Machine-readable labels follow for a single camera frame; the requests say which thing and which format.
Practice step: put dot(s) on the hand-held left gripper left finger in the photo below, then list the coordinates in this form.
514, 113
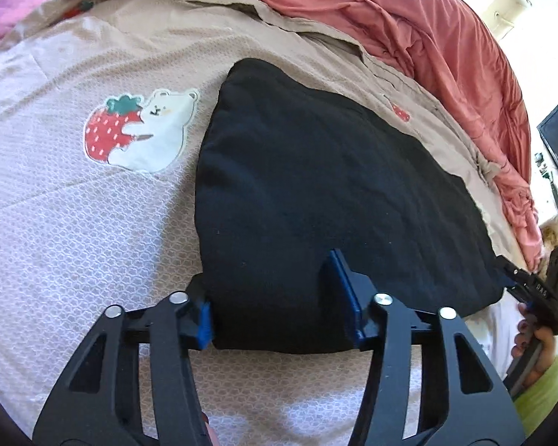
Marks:
204, 330

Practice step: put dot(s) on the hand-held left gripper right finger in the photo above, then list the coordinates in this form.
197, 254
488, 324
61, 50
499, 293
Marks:
348, 306

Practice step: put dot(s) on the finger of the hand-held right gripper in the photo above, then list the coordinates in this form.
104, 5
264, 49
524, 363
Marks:
511, 272

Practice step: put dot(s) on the black sweater with orange cuffs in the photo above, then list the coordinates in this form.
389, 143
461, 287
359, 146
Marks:
330, 186

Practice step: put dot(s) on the person's right forearm green sleeve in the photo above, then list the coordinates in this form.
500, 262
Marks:
539, 395

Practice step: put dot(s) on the person's right hand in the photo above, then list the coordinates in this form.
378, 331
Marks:
546, 348

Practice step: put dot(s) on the person's left hand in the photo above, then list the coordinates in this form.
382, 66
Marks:
211, 432

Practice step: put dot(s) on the beige strawberry bear printed blanket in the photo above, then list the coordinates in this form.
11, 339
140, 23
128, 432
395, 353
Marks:
97, 241

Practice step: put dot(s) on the salmon red duvet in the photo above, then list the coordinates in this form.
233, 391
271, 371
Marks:
423, 32

